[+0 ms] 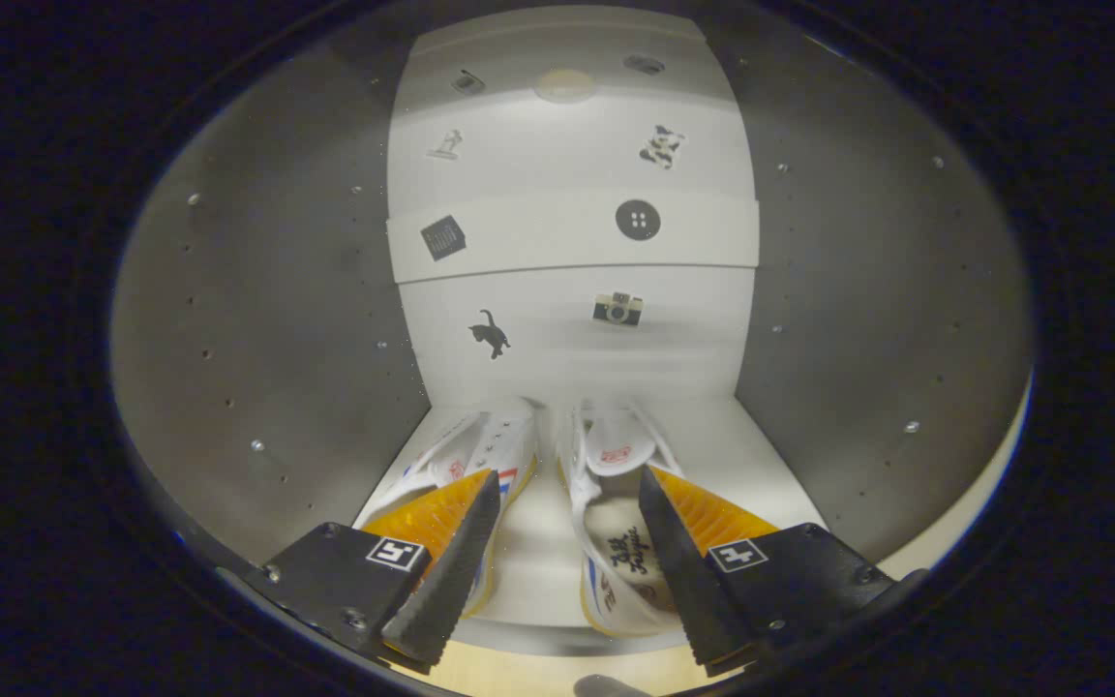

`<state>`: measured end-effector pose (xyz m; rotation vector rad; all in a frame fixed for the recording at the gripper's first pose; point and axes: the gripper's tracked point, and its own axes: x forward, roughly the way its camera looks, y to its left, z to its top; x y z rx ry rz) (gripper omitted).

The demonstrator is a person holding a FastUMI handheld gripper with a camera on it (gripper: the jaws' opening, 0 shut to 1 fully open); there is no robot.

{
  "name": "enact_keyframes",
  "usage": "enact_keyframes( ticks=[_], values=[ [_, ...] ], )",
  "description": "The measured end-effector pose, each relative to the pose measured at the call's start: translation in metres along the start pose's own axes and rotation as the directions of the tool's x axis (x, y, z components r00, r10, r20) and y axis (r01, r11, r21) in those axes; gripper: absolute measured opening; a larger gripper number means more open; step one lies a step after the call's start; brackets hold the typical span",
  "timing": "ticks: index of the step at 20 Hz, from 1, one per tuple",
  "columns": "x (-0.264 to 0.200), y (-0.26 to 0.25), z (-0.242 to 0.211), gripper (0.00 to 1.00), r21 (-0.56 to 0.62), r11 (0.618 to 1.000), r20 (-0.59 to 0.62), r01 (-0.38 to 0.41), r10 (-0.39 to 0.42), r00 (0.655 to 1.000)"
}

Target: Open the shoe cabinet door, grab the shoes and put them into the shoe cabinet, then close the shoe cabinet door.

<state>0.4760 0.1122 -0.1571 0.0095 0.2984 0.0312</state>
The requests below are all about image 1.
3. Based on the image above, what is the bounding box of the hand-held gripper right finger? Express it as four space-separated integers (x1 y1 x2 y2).
637 464 928 679

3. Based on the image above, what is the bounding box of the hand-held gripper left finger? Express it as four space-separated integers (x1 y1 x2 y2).
260 470 502 669

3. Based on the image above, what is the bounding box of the white canvas shoe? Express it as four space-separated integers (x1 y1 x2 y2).
557 399 690 639
355 396 540 621

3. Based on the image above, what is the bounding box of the grey shoe cabinet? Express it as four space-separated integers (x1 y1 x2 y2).
110 5 1035 659

